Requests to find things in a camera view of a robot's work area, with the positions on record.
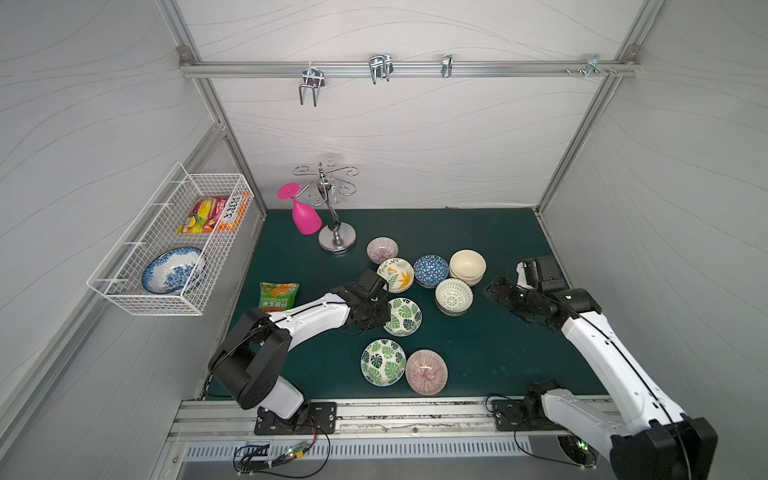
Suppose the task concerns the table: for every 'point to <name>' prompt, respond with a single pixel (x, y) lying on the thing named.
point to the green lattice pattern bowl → (453, 297)
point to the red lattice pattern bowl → (454, 308)
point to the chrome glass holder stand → (330, 183)
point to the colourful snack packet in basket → (215, 213)
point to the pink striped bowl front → (426, 372)
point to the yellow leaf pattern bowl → (398, 273)
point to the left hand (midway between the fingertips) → (391, 320)
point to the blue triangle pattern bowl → (429, 270)
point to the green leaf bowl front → (383, 362)
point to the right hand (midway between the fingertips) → (498, 294)
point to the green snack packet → (276, 297)
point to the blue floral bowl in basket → (170, 271)
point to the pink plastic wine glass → (305, 217)
